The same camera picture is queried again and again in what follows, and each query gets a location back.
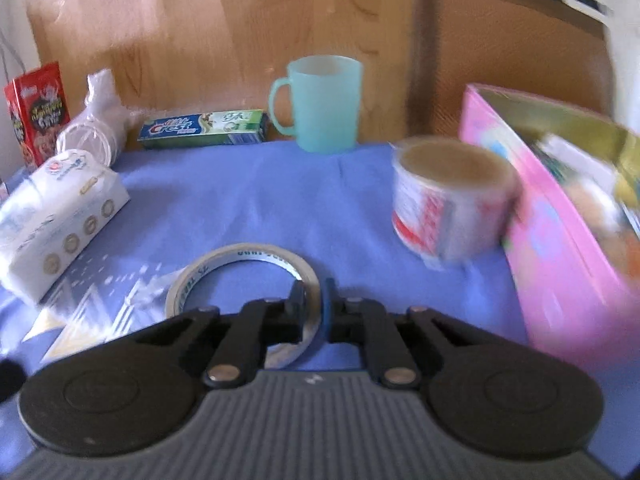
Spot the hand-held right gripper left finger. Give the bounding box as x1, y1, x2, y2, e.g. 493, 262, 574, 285
132, 280, 307, 389

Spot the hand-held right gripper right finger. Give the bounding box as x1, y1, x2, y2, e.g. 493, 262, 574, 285
322, 278, 501, 390

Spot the clear tape roll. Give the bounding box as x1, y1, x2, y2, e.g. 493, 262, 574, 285
164, 242, 321, 369

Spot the pink box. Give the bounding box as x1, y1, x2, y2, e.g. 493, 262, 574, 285
460, 83, 640, 363

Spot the green patterned tissue pack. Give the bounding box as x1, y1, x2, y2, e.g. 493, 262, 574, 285
530, 132, 626, 206

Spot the blue printed tablecloth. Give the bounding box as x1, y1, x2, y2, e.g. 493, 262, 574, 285
0, 140, 640, 478

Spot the red-white can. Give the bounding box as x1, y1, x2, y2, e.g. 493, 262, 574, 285
390, 135, 522, 272

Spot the teal plastic cup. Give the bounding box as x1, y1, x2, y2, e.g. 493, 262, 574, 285
268, 55, 364, 155

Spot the green toothpaste box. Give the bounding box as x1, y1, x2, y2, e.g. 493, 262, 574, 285
137, 109, 269, 150

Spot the white tissue pack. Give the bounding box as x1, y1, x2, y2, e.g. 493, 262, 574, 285
0, 150, 131, 307

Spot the bagged stack of plastic cups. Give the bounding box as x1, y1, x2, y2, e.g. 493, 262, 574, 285
55, 69, 129, 167

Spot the wooden board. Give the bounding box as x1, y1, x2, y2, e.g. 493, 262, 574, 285
25, 0, 417, 152

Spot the brown cardboard box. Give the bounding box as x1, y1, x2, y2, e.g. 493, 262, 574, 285
409, 0, 617, 142

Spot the red cereal box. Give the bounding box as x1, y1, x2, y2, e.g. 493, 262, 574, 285
4, 61, 71, 169

